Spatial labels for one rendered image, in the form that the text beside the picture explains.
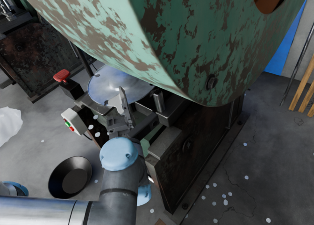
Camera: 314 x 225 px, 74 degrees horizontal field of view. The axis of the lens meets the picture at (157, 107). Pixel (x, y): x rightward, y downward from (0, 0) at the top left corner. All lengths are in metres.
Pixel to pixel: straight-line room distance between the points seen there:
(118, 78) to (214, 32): 0.64
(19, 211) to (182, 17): 0.38
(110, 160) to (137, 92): 0.39
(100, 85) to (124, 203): 0.55
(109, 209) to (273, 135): 1.37
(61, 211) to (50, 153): 1.46
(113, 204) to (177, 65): 0.29
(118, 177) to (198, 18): 0.32
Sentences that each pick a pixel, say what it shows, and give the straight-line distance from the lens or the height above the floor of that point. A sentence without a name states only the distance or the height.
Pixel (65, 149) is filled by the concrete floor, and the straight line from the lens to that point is 1.81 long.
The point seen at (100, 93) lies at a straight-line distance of 0.82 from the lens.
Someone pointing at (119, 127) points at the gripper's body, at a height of 0.81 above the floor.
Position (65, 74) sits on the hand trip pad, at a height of 0.76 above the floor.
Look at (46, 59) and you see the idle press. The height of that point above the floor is 0.28.
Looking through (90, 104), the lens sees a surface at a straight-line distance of 0.80.
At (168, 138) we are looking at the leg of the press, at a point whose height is 0.64.
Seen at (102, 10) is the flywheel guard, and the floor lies 1.23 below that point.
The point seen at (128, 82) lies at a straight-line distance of 0.81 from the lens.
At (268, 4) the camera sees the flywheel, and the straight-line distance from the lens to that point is 0.62.
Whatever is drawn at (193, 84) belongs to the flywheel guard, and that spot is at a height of 1.12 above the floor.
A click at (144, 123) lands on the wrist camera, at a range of 0.64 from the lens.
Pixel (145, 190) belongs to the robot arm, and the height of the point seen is 0.81.
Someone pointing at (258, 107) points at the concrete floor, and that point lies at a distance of 1.78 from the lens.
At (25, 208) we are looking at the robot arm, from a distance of 0.44.
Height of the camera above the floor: 1.29
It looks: 47 degrees down
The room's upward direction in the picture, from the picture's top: 14 degrees counter-clockwise
